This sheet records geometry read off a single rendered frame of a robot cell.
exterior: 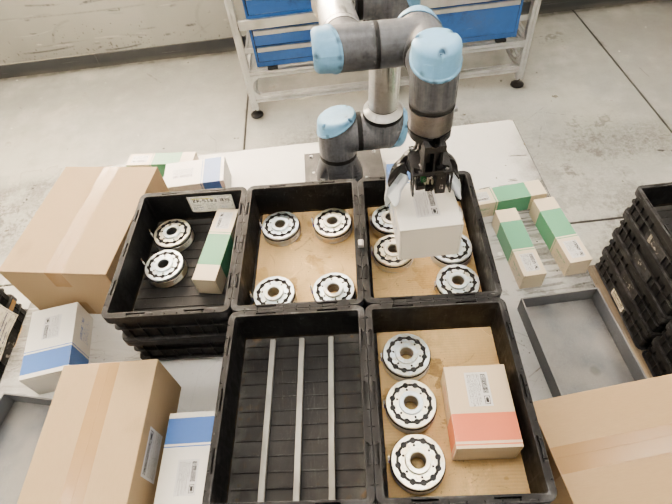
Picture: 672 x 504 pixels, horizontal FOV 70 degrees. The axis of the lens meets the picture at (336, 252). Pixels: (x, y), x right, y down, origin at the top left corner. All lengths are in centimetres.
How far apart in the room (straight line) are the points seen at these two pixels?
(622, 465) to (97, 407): 104
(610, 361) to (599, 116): 213
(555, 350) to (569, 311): 13
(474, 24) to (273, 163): 173
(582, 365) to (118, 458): 105
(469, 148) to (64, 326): 136
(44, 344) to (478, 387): 106
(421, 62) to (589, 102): 266
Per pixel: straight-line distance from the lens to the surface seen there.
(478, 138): 182
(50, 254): 147
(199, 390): 130
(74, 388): 125
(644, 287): 197
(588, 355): 135
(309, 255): 128
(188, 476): 114
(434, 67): 75
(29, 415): 148
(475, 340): 115
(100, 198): 155
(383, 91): 137
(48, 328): 147
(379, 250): 123
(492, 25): 316
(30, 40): 438
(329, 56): 83
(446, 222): 93
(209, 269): 124
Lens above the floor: 183
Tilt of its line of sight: 51 degrees down
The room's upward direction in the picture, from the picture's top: 8 degrees counter-clockwise
